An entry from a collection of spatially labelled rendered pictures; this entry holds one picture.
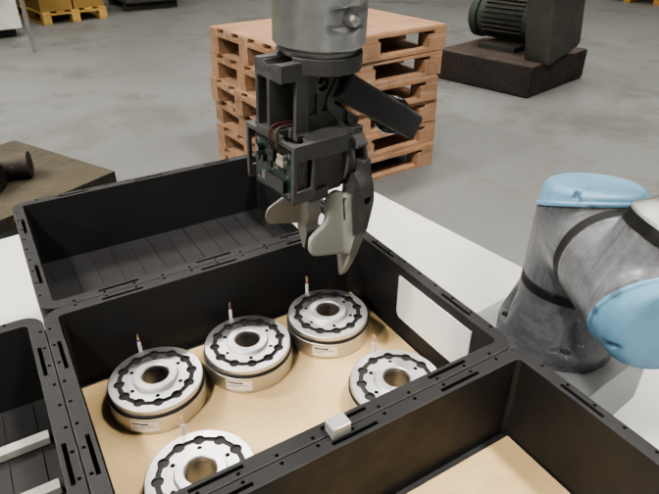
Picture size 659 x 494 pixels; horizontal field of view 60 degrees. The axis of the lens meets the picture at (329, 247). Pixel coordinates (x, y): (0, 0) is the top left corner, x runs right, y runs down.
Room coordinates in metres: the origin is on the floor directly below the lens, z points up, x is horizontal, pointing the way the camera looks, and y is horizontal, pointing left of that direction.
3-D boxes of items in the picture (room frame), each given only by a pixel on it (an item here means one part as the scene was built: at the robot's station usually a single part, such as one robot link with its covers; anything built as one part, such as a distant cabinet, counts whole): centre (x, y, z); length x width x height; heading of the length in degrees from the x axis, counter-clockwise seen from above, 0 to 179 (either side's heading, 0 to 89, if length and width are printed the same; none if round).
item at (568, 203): (0.60, -0.31, 0.96); 0.13 x 0.12 x 0.14; 2
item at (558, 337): (0.61, -0.31, 0.85); 0.15 x 0.15 x 0.10
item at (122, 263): (0.72, 0.22, 0.87); 0.40 x 0.30 x 0.11; 121
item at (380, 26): (3.12, 0.02, 0.38); 1.07 x 0.74 x 0.76; 125
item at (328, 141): (0.48, 0.02, 1.14); 0.09 x 0.08 x 0.12; 129
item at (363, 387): (0.46, -0.07, 0.86); 0.10 x 0.10 x 0.01
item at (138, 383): (0.46, 0.19, 0.86); 0.05 x 0.05 x 0.01
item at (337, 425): (0.33, -0.01, 0.94); 0.02 x 0.01 x 0.01; 121
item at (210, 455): (0.34, 0.12, 0.86); 0.05 x 0.05 x 0.01
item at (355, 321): (0.58, 0.00, 0.86); 0.10 x 0.10 x 0.01
